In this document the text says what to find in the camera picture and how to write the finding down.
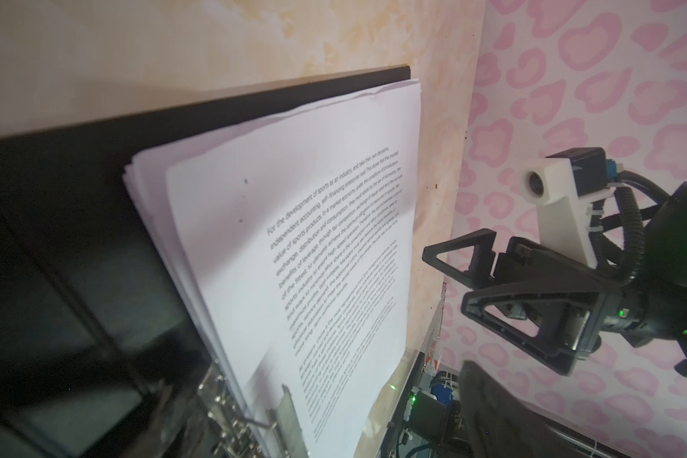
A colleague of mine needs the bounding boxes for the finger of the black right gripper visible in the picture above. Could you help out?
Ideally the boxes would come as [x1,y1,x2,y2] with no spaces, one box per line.
[461,280,607,376]
[422,228,496,289]

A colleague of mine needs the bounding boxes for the printed paper sheet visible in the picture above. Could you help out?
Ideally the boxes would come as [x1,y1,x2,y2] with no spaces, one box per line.
[166,80,421,457]

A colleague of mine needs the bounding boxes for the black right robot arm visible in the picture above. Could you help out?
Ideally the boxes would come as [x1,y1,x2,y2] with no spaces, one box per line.
[423,181,687,377]

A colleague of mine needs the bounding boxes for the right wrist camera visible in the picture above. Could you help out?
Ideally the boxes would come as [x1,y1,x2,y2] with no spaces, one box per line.
[517,147,614,268]

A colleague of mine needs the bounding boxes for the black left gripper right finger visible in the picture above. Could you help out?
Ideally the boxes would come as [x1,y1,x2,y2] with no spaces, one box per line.
[457,359,585,458]

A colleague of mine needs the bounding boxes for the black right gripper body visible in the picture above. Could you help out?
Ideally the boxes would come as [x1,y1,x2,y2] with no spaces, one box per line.
[492,238,664,355]

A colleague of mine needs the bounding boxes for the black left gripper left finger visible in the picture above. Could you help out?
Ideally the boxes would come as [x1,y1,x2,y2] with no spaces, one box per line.
[119,380,218,457]

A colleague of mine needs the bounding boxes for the white and black folder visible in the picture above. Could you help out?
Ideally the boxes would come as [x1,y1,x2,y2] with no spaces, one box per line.
[0,66,411,457]

